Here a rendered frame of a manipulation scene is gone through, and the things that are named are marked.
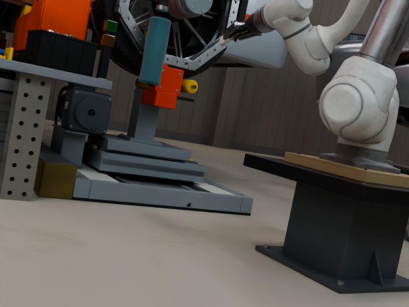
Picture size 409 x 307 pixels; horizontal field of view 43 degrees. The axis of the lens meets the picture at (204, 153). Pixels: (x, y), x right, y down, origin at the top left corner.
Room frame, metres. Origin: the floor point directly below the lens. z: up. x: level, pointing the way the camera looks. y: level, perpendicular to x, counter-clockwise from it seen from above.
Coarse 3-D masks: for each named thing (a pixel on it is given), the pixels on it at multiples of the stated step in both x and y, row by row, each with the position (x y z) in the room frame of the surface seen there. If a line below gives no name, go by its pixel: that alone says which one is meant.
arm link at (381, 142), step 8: (392, 96) 1.52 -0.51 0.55; (392, 104) 1.50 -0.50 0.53; (392, 112) 1.50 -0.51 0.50; (392, 120) 1.51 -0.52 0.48; (384, 128) 1.47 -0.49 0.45; (392, 128) 1.53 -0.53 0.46; (376, 136) 1.48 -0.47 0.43; (384, 136) 1.50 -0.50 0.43; (392, 136) 1.55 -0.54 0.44; (352, 144) 1.53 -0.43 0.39; (360, 144) 1.52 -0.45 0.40; (368, 144) 1.51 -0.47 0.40; (376, 144) 1.51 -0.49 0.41; (384, 144) 1.52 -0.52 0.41
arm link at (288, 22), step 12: (276, 0) 1.69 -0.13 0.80; (288, 0) 1.65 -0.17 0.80; (300, 0) 1.64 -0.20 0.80; (312, 0) 1.67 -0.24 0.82; (264, 12) 1.74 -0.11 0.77; (276, 12) 1.69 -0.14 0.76; (288, 12) 1.66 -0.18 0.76; (300, 12) 1.65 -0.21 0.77; (276, 24) 1.71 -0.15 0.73; (288, 24) 1.68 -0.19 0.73; (300, 24) 1.68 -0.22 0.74; (288, 36) 1.71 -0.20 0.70
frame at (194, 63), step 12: (120, 0) 2.08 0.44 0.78; (228, 0) 2.36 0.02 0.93; (120, 12) 2.08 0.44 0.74; (228, 12) 2.34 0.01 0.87; (132, 24) 2.11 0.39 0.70; (228, 24) 2.33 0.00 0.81; (132, 36) 2.13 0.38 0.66; (204, 48) 2.34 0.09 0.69; (216, 48) 2.31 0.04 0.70; (168, 60) 2.21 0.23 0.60; (180, 60) 2.23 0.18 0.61; (192, 60) 2.27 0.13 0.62; (204, 60) 2.29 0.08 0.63
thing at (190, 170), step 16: (96, 144) 2.38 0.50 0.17; (96, 160) 2.17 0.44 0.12; (112, 160) 2.14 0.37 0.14; (128, 160) 2.18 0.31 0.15; (144, 160) 2.21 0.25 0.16; (160, 160) 2.25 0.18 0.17; (176, 160) 2.36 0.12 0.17; (192, 160) 2.42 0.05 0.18; (160, 176) 2.26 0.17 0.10; (176, 176) 2.29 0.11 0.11; (192, 176) 2.33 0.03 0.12
